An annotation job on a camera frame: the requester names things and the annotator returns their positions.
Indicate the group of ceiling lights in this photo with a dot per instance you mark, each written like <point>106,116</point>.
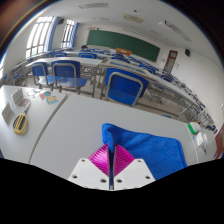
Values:
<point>93,5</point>

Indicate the colourful cartoon sticker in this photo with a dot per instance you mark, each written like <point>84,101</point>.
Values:
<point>45,95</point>
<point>33,93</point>
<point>52,99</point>

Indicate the blue terry towel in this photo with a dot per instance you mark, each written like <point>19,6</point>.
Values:
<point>153,150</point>

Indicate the blue curtain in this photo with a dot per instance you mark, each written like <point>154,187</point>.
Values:
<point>52,33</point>
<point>75,35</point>

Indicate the black wall speaker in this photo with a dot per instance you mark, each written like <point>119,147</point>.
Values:
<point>187,52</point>
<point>60,21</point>

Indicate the grey long classroom desk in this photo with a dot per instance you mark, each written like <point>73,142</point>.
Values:
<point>66,61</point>

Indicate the narrow bright window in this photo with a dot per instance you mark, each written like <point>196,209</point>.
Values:
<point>67,33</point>

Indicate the group of blue chairs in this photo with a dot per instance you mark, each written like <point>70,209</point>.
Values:
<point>88,55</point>

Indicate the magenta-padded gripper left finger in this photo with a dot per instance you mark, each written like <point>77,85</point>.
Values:
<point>88,171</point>

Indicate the green blackboard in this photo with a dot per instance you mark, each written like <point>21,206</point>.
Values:
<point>123,43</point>

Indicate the red-brown door with window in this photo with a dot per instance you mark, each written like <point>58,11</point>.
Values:
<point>171,61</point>

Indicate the rows of grey desks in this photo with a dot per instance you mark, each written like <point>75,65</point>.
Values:
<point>166,90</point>

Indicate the small white carton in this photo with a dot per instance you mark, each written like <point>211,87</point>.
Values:
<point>201,139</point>

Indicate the green and white box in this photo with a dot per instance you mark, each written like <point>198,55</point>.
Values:
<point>193,128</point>

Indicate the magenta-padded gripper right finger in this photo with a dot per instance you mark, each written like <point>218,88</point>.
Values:
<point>136,171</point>

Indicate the grey desk with glass top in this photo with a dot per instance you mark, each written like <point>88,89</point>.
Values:
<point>126,66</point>

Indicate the orange lectern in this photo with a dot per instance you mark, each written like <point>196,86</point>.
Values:
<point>123,51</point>

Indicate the blue metal-framed chair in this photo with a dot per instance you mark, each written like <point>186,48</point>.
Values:
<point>40,70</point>
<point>66,71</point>
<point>125,88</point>

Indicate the large bright window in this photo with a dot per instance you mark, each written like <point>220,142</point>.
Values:
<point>38,36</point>

